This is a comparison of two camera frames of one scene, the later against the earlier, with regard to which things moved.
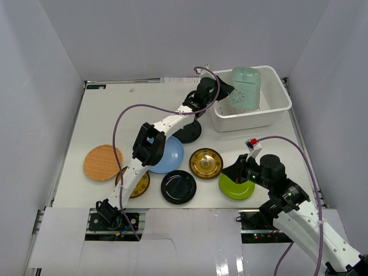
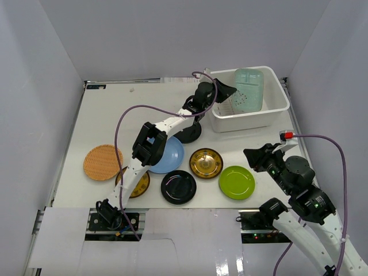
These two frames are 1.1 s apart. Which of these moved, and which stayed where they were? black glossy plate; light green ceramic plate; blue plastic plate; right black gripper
Moved: right black gripper
Stayed: light green ceramic plate; black glossy plate; blue plastic plate
